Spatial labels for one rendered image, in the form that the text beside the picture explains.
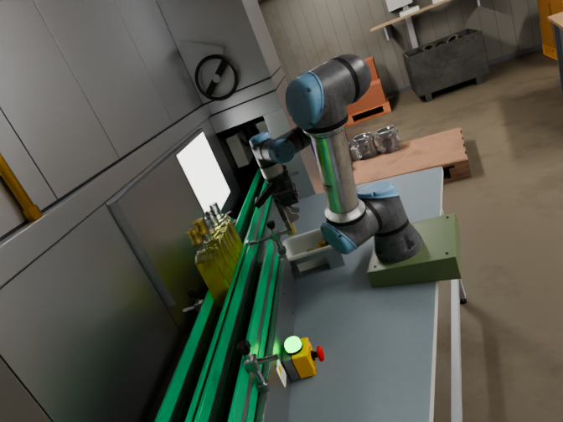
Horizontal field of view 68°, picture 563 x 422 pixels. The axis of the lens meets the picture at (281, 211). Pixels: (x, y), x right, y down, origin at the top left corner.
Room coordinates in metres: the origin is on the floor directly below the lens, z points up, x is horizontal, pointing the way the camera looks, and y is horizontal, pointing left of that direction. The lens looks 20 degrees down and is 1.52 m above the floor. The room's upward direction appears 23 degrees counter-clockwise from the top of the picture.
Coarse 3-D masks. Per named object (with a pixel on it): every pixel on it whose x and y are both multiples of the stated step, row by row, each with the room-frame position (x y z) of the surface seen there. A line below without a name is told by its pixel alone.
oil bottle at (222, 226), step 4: (216, 224) 1.27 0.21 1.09; (220, 224) 1.26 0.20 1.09; (224, 224) 1.27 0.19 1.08; (216, 228) 1.26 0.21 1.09; (220, 228) 1.25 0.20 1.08; (224, 228) 1.26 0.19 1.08; (228, 228) 1.29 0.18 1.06; (224, 232) 1.25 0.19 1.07; (228, 232) 1.27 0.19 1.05; (228, 236) 1.26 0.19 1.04; (232, 236) 1.29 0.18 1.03; (228, 240) 1.25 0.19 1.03; (232, 240) 1.27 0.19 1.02; (232, 244) 1.26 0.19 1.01; (236, 244) 1.29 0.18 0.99; (232, 248) 1.25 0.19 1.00; (236, 248) 1.28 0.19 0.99; (236, 252) 1.26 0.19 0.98; (236, 256) 1.25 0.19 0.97
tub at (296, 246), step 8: (312, 232) 1.49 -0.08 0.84; (320, 232) 1.48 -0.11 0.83; (288, 240) 1.51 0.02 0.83; (296, 240) 1.50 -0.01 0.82; (304, 240) 1.49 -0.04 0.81; (312, 240) 1.49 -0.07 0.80; (288, 248) 1.50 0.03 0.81; (296, 248) 1.50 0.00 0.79; (304, 248) 1.49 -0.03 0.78; (320, 248) 1.33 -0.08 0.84; (328, 248) 1.31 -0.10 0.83; (288, 256) 1.45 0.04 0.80; (296, 256) 1.34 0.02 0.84
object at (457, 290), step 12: (456, 288) 1.65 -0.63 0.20; (456, 300) 1.57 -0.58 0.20; (456, 312) 1.49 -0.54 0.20; (456, 324) 1.43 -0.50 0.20; (456, 336) 1.37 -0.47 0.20; (456, 348) 1.31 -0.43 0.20; (456, 360) 1.25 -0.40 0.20; (456, 372) 1.20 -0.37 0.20; (456, 384) 1.15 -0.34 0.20; (456, 396) 1.10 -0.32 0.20; (456, 408) 1.06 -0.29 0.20; (456, 420) 1.02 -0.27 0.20
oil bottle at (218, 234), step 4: (216, 232) 1.21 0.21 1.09; (220, 232) 1.22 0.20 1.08; (212, 236) 1.20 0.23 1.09; (216, 236) 1.20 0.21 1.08; (220, 236) 1.21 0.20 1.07; (224, 236) 1.23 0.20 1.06; (220, 240) 1.19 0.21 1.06; (224, 240) 1.21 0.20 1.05; (224, 244) 1.20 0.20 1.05; (228, 244) 1.23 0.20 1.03; (228, 248) 1.22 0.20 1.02; (228, 252) 1.20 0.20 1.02; (232, 252) 1.23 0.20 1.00; (232, 256) 1.22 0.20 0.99; (232, 260) 1.20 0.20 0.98; (236, 260) 1.23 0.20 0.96; (232, 264) 1.19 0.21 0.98; (236, 264) 1.22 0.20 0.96
